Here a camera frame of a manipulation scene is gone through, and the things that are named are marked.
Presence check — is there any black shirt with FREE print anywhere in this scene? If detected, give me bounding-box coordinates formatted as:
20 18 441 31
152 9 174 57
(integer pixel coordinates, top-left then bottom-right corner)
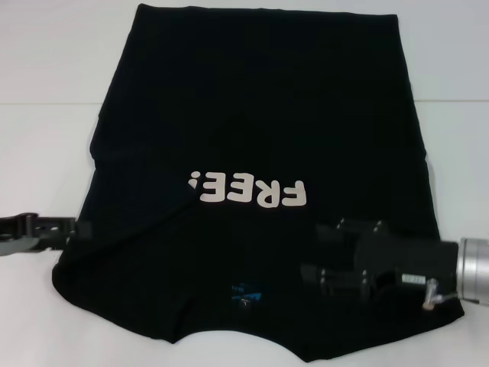
51 2 465 367

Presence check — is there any right gripper cable with plug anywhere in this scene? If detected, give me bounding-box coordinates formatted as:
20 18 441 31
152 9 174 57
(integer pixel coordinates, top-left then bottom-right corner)
421 278 459 311

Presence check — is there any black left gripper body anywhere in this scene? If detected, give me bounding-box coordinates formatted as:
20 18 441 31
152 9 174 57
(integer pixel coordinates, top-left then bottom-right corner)
0 212 39 245

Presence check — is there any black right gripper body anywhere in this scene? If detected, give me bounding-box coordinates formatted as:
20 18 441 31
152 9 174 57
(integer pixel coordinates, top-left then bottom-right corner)
353 228 460 319

